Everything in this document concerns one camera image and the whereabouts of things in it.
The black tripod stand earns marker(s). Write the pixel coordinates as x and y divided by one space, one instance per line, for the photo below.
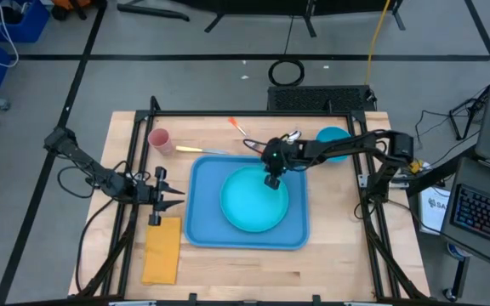
455 123

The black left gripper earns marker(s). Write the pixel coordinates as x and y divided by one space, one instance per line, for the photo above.
156 195

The yellow cloth napkin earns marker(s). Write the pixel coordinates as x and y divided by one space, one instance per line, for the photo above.
162 255

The black partition curtain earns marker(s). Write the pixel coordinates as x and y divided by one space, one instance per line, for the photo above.
270 4

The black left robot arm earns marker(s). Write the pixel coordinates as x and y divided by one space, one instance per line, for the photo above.
79 155

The black metal table frame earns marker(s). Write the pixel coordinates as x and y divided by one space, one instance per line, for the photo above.
228 113

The black cart crossbar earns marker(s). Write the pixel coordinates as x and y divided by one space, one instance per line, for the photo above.
440 172

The blue plastic bowl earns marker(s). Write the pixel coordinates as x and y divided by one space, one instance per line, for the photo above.
332 132

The pink plastic cup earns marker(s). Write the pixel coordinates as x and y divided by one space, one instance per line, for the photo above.
159 138

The black stand foot bar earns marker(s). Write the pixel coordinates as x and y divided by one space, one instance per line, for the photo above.
151 10

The thin small orange utensil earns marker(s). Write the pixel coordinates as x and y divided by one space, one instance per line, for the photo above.
233 122

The teal round plate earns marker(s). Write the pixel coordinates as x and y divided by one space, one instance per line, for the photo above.
249 204

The white box with logo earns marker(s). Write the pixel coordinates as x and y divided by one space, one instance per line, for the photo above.
434 212

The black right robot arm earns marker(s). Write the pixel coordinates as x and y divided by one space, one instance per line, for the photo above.
343 149

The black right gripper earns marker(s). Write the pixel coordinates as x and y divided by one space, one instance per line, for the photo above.
281 159

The blue plastic tray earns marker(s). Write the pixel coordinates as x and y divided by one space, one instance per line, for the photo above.
204 200

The blue white round object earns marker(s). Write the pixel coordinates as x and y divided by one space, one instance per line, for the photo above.
455 251

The orange and black object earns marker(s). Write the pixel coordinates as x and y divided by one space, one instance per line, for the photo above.
72 3

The black perforated computer case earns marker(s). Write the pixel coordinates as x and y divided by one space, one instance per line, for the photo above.
313 98

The laptop with backlit keyboard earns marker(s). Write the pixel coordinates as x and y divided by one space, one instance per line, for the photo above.
483 212

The yellow connector plug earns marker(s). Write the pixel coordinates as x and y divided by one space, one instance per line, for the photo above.
415 166

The black cart leg with caster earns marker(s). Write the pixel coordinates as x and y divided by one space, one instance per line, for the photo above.
459 276

